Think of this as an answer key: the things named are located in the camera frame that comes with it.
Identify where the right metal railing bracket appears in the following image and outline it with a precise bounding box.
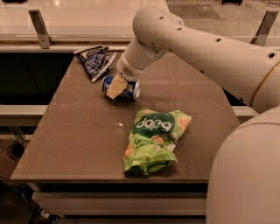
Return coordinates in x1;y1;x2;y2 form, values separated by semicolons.
250;10;278;46

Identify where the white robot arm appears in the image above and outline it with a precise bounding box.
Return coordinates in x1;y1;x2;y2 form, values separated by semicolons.
108;6;280;224

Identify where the metal railing bracket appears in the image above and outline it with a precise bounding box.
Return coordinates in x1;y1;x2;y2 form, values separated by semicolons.
28;9;52;49
250;10;278;46

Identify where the blue chip bag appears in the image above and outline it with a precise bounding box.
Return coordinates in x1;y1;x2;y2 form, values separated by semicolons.
73;45;116;82

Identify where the green cracker snack bag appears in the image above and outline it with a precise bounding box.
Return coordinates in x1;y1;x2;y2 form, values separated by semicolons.
123;109;192;175

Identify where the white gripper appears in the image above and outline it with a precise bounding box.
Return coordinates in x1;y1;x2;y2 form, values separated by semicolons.
106;52;144;100

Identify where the glass railing panel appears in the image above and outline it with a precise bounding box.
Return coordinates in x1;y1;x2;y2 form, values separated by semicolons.
0;0;279;41

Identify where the left metal railing bracket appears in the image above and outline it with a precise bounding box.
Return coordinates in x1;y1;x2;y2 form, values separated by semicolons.
28;9;52;49

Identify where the blue pepsi can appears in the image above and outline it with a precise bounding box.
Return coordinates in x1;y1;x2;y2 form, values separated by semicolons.
101;75;140;100

